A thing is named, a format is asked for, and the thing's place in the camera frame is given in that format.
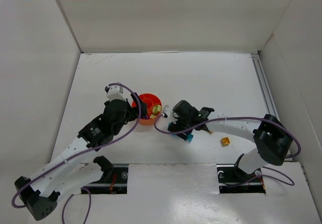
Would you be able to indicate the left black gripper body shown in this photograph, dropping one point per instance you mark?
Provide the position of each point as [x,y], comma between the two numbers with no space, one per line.
[136,107]

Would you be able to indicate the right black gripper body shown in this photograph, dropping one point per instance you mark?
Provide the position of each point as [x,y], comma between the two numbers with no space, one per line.
[174,124]

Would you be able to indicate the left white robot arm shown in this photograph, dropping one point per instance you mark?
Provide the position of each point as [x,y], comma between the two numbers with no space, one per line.
[79,164]

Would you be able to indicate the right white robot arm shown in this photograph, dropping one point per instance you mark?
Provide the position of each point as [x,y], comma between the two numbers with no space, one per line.
[272,142]

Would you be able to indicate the cyan square lego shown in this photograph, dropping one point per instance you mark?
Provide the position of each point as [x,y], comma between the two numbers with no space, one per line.
[189,138]

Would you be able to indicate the orange round divided container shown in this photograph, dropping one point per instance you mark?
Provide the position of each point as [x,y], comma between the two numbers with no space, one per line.
[151,100]

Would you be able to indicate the yellow small lego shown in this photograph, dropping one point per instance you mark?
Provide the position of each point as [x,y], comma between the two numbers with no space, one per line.
[225,141]

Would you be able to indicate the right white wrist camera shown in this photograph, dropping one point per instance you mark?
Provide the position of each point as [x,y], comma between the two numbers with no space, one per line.
[168,114]

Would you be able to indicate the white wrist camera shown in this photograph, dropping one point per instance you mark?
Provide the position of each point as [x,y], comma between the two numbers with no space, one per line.
[114,92]
[168,114]

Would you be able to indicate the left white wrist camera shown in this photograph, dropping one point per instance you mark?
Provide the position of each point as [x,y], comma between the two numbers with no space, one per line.
[114,92]

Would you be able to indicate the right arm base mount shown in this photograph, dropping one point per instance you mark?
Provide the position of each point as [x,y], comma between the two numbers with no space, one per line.
[232,180]

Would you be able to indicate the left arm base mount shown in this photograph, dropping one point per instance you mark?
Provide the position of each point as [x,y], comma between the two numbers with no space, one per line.
[113,179]

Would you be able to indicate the aluminium rail right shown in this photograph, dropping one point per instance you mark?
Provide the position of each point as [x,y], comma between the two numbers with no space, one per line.
[268,99]

